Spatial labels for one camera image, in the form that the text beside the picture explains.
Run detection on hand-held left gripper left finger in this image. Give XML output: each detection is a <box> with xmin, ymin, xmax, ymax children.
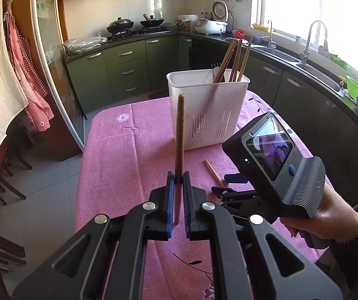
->
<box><xmin>12</xmin><ymin>171</ymin><xmax>176</xmax><ymax>300</ymax></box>

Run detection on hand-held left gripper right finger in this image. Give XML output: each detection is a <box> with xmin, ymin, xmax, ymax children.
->
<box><xmin>182</xmin><ymin>171</ymin><xmax>344</xmax><ymax>300</ymax></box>

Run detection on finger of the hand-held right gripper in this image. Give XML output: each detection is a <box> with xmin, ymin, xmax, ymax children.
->
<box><xmin>224</xmin><ymin>174</ymin><xmax>248</xmax><ymax>184</ymax></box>
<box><xmin>212</xmin><ymin>187</ymin><xmax>261</xmax><ymax>207</ymax></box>

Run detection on white plastic utensil holder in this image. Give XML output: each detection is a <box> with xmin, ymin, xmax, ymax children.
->
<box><xmin>166</xmin><ymin>69</ymin><xmax>251</xmax><ymax>151</ymax></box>

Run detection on person's right hand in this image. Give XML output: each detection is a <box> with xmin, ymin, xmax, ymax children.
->
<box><xmin>280</xmin><ymin>184</ymin><xmax>358</xmax><ymax>243</ymax></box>

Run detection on pink floral tablecloth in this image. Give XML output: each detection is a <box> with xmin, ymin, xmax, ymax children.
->
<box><xmin>74</xmin><ymin>89</ymin><xmax>332</xmax><ymax>300</ymax></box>

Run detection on grey lower kitchen cabinets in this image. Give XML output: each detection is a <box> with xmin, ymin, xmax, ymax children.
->
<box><xmin>188</xmin><ymin>36</ymin><xmax>358</xmax><ymax>194</ymax></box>

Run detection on green dish rack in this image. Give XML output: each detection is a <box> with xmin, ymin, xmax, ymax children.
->
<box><xmin>330</xmin><ymin>53</ymin><xmax>358</xmax><ymax>101</ymax></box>

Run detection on steel kitchen sink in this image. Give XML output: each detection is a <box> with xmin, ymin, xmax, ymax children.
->
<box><xmin>251</xmin><ymin>44</ymin><xmax>345</xmax><ymax>97</ymax></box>

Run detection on tall curved steel faucet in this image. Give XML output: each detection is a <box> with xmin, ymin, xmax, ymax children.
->
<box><xmin>300</xmin><ymin>19</ymin><xmax>329</xmax><ymax>65</ymax></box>

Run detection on small steel faucet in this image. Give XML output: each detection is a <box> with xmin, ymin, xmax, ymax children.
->
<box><xmin>267</xmin><ymin>19</ymin><xmax>275</xmax><ymax>49</ymax></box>

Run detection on green lower kitchen cabinets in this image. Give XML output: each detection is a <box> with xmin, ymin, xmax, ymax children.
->
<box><xmin>65</xmin><ymin>34</ymin><xmax>195</xmax><ymax>113</ymax></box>

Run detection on white rice cooker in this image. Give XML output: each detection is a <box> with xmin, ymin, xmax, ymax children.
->
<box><xmin>195</xmin><ymin>1</ymin><xmax>229</xmax><ymax>35</ymax></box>

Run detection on bag-lined container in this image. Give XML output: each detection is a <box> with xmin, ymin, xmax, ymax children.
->
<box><xmin>178</xmin><ymin>14</ymin><xmax>198</xmax><ymax>32</ymax></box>

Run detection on gas stove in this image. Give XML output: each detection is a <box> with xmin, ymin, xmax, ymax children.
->
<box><xmin>107</xmin><ymin>26</ymin><xmax>175</xmax><ymax>41</ymax></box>

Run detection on red checked apron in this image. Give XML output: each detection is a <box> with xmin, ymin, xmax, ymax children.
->
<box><xmin>3</xmin><ymin>1</ymin><xmax>54</xmax><ymax>132</ymax></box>

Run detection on clear plastic bag bundle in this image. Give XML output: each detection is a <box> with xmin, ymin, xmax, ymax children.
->
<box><xmin>63</xmin><ymin>36</ymin><xmax>108</xmax><ymax>54</ymax></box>

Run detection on kitchen window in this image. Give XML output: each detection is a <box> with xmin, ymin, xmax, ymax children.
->
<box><xmin>251</xmin><ymin>0</ymin><xmax>358</xmax><ymax>85</ymax></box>

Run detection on glass sliding door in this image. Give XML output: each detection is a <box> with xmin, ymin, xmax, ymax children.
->
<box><xmin>30</xmin><ymin>0</ymin><xmax>87</xmax><ymax>152</ymax></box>

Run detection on black wok with lid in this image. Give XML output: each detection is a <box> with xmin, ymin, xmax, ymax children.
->
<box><xmin>106</xmin><ymin>17</ymin><xmax>135</xmax><ymax>35</ymax></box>

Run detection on black wok with wooden handle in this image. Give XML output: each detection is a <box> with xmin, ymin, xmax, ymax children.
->
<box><xmin>140</xmin><ymin>14</ymin><xmax>165</xmax><ymax>29</ymax></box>

